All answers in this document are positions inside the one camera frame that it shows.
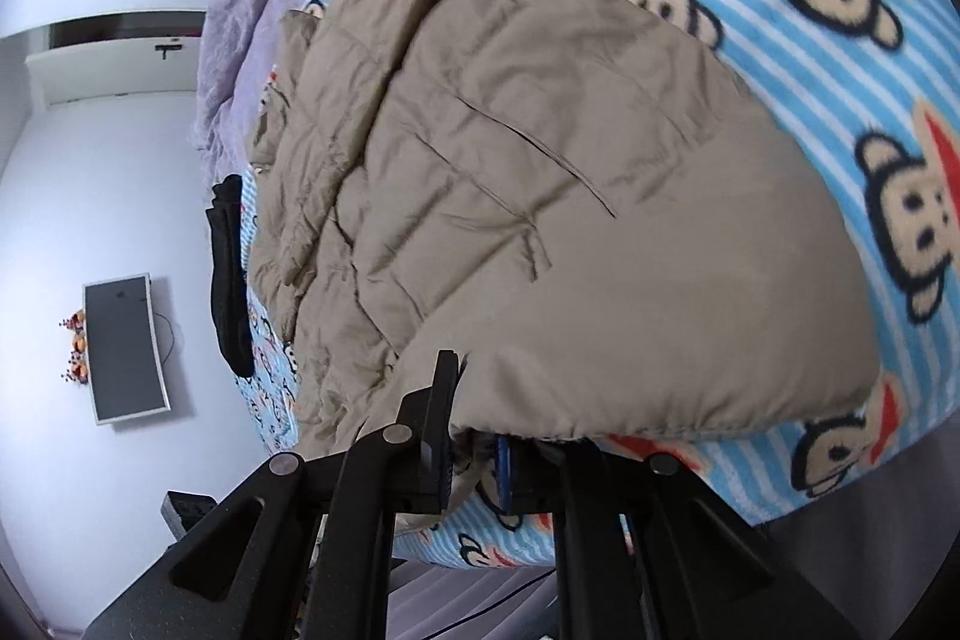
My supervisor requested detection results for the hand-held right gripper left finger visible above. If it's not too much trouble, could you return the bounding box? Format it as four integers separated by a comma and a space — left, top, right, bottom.
82, 349, 462, 640

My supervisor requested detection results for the beige puffer jacket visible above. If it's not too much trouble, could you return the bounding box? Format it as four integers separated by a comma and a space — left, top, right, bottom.
244, 0, 882, 517

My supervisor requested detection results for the black folded garment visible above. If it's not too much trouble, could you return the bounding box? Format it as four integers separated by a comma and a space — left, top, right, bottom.
206, 173, 256, 378

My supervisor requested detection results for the white-framed monitor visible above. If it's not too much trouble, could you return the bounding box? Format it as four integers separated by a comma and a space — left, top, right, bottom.
82, 272, 170, 425

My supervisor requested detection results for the orange decoration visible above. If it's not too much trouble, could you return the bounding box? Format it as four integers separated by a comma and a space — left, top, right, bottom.
58, 308, 92, 386

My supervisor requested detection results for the black monitor cable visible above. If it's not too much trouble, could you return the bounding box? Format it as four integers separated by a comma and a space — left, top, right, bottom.
154, 310, 185, 365

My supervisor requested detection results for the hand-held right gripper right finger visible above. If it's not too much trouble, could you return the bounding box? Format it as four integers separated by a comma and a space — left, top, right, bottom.
495, 434, 860, 640

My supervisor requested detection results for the blue striped printed blanket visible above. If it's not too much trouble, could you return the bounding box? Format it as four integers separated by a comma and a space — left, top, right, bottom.
240, 0, 960, 570

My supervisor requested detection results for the white door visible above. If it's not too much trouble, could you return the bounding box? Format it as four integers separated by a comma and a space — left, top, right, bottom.
25, 44, 205, 105

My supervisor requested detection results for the purple bedspread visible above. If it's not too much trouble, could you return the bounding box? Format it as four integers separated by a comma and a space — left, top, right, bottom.
191, 0, 353, 176

